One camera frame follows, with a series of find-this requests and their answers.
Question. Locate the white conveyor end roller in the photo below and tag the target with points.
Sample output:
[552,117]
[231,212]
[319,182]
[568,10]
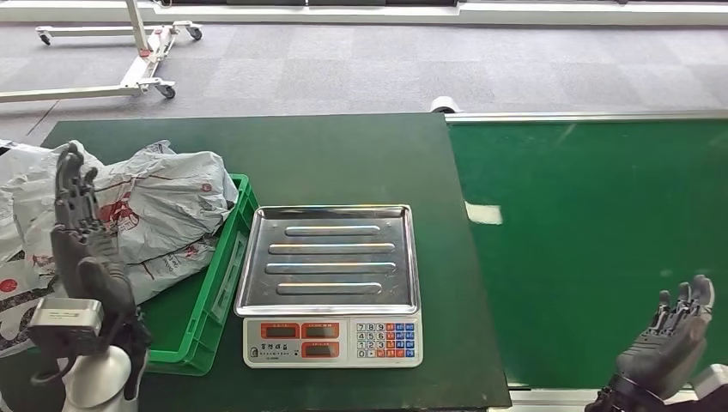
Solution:
[445,105]

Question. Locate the grey package black red print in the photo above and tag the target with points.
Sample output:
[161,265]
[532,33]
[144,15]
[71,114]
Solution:
[17,307]

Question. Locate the green plastic crate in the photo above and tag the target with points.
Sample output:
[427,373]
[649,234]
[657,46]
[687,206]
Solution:
[199,318]

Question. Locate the white wheeled stand frame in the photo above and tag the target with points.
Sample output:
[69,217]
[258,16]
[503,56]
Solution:
[145,62]

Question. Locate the electronic scale with steel tray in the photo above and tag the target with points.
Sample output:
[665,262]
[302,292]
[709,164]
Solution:
[330,267]

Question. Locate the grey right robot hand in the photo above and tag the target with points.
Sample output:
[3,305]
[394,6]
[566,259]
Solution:
[665,347]

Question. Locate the grey plastic package red print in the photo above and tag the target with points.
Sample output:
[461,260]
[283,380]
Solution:
[165,273]
[165,199]

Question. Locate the silver conveyor frame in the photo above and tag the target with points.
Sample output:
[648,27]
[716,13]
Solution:
[586,116]

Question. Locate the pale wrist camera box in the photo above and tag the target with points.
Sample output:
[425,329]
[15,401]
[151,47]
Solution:
[65,327]
[714,382]

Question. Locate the green conveyor belt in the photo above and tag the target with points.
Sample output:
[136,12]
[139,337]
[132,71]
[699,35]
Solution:
[586,239]

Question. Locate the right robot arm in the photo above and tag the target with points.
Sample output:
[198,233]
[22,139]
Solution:
[631,398]

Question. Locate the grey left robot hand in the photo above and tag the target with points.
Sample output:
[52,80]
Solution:
[85,250]

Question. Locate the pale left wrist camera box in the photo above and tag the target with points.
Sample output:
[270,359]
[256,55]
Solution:
[65,327]

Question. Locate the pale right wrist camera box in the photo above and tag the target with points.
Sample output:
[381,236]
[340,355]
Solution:
[714,382]

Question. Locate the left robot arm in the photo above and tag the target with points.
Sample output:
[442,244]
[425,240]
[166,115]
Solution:
[97,381]

